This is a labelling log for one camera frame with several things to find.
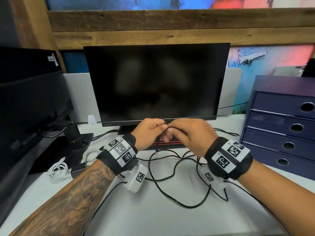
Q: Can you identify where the person's left forearm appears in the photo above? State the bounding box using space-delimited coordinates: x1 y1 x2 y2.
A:
9 159 116 236

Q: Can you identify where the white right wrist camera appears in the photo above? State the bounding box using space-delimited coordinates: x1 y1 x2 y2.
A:
199 164 228 192

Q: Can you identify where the black panel with white sticker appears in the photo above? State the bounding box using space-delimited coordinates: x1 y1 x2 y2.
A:
0 46 62 84

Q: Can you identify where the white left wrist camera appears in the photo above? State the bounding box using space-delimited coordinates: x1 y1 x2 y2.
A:
124 163 148 193

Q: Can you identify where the person's right hand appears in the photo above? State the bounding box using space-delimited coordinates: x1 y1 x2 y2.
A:
166 118 219 158

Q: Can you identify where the black computer monitor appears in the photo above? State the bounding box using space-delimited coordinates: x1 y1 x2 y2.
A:
83 43 231 128

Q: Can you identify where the white cable with black charger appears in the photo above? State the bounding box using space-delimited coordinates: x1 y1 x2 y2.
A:
47 157 72 183

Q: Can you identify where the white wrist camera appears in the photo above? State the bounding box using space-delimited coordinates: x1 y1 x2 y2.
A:
199 164 228 192
124 163 148 193

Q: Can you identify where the person's right forearm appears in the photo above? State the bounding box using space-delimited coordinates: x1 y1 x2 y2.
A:
237 159 315 236

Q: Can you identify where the black monitor link cable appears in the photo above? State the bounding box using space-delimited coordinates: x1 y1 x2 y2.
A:
82 129 121 142

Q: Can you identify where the black monitor power cable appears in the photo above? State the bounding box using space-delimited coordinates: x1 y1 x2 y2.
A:
40 120 74 138

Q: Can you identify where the black right wrist strap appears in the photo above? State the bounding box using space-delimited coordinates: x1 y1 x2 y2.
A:
204 137 253 181

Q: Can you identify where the black charger plug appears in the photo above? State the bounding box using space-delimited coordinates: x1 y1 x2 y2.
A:
71 163 87 179

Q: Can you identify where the black left wrist strap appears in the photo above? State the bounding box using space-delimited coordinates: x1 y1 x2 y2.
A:
96 134 139 176

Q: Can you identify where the black wrist strap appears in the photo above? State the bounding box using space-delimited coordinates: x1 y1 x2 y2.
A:
96 134 139 176
204 137 253 181

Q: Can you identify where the thin white green-tipped cable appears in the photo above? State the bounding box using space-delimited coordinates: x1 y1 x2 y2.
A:
82 147 101 163

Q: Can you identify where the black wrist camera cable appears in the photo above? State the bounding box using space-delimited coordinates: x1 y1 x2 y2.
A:
82 181 128 236
222 180 291 236

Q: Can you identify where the white background table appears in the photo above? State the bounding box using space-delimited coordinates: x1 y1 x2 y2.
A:
273 66 305 77

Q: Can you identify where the black monitor arm base plate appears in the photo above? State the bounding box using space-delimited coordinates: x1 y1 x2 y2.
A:
28 132 95 175

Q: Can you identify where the white partition panel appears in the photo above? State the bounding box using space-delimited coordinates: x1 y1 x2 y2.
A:
218 68 243 116
63 73 101 125

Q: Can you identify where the navy blue drawer unit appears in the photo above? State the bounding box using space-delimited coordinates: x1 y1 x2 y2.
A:
240 75 315 181

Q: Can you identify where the person's left hand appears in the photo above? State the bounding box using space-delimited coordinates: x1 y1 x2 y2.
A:
130 118 174 151

